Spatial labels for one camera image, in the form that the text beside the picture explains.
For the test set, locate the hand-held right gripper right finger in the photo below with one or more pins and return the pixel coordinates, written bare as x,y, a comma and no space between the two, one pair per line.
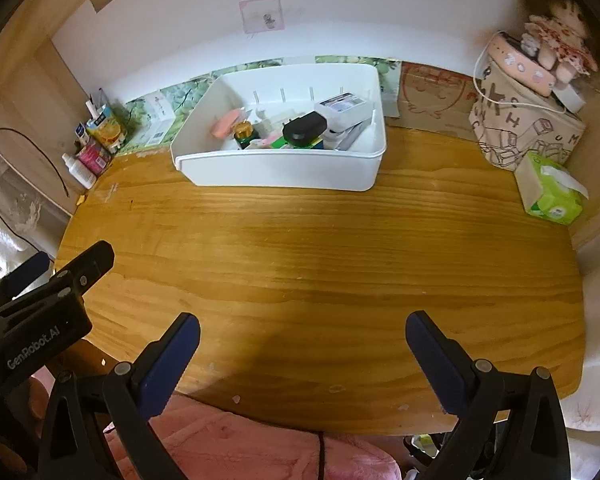
435,360

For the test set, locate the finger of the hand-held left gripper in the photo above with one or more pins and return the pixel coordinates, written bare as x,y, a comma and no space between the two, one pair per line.
90,260
25,271

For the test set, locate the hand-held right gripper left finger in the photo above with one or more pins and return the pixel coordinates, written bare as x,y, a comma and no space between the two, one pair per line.
170,360

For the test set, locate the round pink compact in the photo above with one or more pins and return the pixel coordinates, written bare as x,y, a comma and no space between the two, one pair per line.
227,124

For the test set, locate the green bottle with gold cap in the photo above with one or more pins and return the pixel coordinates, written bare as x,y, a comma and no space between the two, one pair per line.
245,140

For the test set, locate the white plastic storage bin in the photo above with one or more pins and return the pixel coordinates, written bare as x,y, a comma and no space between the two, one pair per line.
280,172

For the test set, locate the clear plastic container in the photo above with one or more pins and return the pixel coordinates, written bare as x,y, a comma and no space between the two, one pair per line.
269,121

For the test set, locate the small white camera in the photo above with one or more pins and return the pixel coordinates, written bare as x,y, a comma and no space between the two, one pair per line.
342,138

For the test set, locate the black charger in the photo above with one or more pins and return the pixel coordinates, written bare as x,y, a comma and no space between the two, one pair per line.
302,130

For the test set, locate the clear box with blue label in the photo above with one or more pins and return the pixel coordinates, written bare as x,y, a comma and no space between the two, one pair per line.
342,107

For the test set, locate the white cloth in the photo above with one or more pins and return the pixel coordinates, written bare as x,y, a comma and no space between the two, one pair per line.
10,220

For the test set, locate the white plastic bottle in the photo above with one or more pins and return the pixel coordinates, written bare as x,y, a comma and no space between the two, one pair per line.
80,172

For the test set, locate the pink can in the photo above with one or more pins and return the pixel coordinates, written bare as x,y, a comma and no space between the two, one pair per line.
96,157

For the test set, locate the pink blanket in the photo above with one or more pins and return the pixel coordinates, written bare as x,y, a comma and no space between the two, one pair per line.
255,445

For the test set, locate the blue and white small box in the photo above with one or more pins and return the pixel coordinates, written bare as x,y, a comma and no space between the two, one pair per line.
82,132

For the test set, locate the orange juice carton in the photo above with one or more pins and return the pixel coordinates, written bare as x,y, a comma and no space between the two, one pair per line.
107,130

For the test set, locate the white tube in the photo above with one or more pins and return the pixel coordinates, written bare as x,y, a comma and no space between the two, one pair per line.
92,109

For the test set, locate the white box with barcode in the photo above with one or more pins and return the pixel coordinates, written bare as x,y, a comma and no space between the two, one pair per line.
157,120

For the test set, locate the green tissue pack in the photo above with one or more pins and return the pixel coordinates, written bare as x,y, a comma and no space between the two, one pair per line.
550,200

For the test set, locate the beige printed bag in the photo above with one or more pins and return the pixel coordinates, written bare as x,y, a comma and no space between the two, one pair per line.
510,130

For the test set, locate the brown drawn cardboard sheet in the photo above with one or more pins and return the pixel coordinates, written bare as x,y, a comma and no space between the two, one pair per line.
440,100

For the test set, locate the white charger block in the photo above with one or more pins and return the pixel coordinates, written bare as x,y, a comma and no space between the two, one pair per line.
570,99

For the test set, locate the pink case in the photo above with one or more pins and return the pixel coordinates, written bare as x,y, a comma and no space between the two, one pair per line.
520,62

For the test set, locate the cloth doll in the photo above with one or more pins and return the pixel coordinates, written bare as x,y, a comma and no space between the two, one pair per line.
560,35

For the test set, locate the pink paper wall note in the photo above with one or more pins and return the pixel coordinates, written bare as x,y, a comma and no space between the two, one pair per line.
260,15

